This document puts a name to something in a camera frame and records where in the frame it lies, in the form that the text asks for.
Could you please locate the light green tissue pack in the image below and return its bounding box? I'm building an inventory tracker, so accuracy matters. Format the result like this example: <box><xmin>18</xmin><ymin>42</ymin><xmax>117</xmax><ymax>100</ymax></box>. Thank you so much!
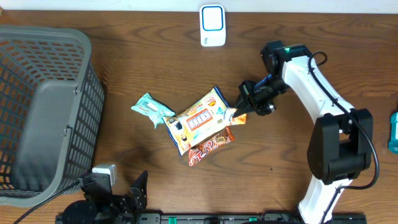
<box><xmin>131</xmin><ymin>93</ymin><xmax>175</xmax><ymax>129</ymax></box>

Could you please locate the red chocolate bar wrapper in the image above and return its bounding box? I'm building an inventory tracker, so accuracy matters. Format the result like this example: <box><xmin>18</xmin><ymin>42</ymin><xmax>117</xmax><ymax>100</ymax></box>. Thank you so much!
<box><xmin>188</xmin><ymin>127</ymin><xmax>235</xmax><ymax>167</ymax></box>

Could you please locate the small orange snack box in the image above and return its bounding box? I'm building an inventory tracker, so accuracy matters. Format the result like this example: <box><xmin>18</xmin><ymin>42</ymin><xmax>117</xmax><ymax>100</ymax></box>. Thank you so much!
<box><xmin>231</xmin><ymin>114</ymin><xmax>247</xmax><ymax>126</ymax></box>

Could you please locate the white barcode scanner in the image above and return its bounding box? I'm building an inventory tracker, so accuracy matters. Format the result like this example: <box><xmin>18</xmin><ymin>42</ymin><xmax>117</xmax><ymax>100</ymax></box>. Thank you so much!
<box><xmin>199</xmin><ymin>4</ymin><xmax>226</xmax><ymax>47</ymax></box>

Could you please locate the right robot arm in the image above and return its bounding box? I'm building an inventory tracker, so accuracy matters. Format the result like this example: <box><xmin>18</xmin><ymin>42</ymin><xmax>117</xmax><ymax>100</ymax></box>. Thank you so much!
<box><xmin>234</xmin><ymin>40</ymin><xmax>380</xmax><ymax>223</ymax></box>

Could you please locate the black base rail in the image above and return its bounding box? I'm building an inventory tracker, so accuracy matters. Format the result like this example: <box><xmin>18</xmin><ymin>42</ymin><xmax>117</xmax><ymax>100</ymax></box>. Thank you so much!
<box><xmin>55</xmin><ymin>211</ymin><xmax>368</xmax><ymax>224</ymax></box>

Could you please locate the teal mouthwash bottle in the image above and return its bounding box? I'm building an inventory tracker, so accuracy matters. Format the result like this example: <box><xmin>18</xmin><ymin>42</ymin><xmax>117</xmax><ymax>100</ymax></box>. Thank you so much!
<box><xmin>388</xmin><ymin>113</ymin><xmax>398</xmax><ymax>154</ymax></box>

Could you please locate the grey plastic shopping basket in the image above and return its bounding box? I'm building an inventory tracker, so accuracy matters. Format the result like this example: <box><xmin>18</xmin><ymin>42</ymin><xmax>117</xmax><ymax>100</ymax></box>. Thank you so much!
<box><xmin>1</xmin><ymin>25</ymin><xmax>104</xmax><ymax>207</ymax></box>

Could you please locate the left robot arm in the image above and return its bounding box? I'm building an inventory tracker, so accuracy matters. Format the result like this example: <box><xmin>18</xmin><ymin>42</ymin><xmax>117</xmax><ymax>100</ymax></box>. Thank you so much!
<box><xmin>55</xmin><ymin>170</ymin><xmax>148</xmax><ymax>224</ymax></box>

